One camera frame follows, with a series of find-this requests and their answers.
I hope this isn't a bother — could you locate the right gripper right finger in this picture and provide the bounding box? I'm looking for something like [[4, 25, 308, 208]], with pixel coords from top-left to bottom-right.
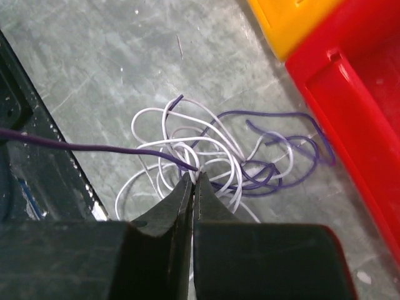
[[193, 172, 238, 299]]

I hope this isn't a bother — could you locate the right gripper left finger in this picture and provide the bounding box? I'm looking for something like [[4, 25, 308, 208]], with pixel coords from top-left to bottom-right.
[[130, 174, 193, 299]]

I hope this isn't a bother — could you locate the white thin cable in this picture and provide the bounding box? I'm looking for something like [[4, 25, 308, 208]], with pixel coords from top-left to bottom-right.
[[114, 96, 296, 224]]

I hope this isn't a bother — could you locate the purple thin cable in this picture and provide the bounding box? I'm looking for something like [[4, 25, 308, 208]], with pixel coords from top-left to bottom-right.
[[0, 95, 337, 198]]

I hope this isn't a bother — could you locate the red bin middle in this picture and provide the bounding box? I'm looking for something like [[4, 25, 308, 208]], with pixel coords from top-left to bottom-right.
[[286, 1, 399, 258]]

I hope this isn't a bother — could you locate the yellow plastic bin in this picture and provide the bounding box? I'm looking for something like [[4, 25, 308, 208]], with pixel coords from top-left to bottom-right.
[[247, 0, 341, 61]]

